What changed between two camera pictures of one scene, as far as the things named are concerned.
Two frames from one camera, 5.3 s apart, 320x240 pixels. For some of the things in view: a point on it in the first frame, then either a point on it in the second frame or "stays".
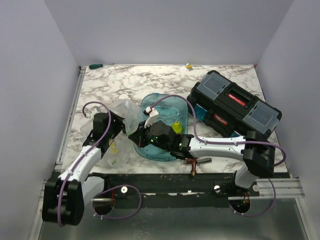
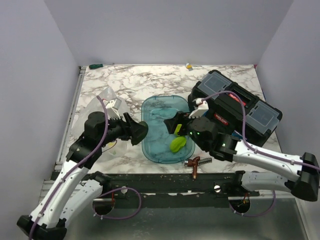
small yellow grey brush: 189,66 stays
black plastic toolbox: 222,104 stays
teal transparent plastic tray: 171,108 stays
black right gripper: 138,137 to 181,117
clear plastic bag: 120,152 to 115,148
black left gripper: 119,123 stays
